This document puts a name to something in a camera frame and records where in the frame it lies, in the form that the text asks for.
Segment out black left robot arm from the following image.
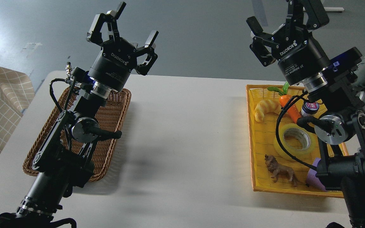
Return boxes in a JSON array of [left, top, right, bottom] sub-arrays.
[[0, 2, 158, 228]]

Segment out toy carrot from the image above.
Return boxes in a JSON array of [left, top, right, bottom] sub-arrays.
[[267, 82, 301, 123]]

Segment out brown toy lion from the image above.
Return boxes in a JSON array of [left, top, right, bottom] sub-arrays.
[[264, 154, 300, 187]]

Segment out yellow tape roll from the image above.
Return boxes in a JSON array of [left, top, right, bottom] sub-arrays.
[[278, 123, 319, 163]]

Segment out toy croissant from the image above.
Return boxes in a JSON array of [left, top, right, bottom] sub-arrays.
[[254, 99, 282, 122]]

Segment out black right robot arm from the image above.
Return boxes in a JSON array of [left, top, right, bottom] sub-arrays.
[[247, 0, 365, 228]]

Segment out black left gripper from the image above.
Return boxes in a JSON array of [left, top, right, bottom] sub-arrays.
[[86, 2, 158, 92]]

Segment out brown wicker basket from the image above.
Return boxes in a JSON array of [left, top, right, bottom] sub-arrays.
[[22, 88, 131, 182]]

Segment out small dark jar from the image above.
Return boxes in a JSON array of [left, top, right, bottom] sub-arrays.
[[300, 101, 320, 117]]

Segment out purple foam cube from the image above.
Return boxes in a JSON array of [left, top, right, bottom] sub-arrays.
[[305, 169, 327, 192]]

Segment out white stand base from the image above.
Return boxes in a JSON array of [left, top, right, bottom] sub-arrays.
[[321, 0, 345, 13]]

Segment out yellow plastic basket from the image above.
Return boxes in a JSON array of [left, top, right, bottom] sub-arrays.
[[246, 84, 343, 198]]

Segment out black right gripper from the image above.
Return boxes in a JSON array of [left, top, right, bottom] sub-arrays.
[[246, 0, 330, 85]]

